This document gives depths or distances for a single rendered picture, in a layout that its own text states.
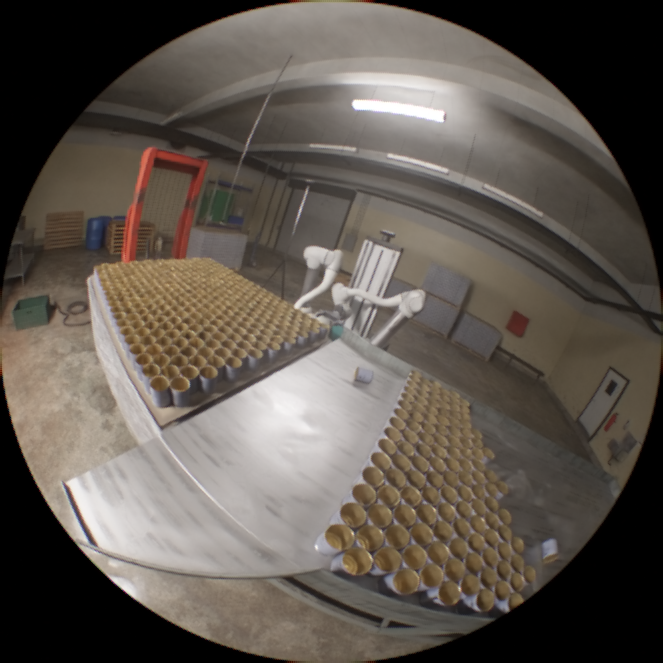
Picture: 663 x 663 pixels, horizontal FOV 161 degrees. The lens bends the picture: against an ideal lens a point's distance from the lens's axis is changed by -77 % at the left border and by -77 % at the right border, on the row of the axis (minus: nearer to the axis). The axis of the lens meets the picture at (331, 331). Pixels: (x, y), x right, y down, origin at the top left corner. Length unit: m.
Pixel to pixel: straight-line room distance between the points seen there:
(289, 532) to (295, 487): 0.14
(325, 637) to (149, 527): 1.35
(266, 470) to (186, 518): 0.27
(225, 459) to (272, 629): 1.26
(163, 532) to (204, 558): 0.11
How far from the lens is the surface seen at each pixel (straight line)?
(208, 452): 0.72
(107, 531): 0.68
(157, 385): 0.86
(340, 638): 1.81
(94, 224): 8.34
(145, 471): 0.70
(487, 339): 7.98
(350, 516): 0.69
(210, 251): 6.14
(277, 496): 0.67
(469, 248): 9.43
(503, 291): 9.61
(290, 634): 1.73
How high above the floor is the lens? 1.68
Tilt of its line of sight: 22 degrees down
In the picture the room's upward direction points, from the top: 20 degrees clockwise
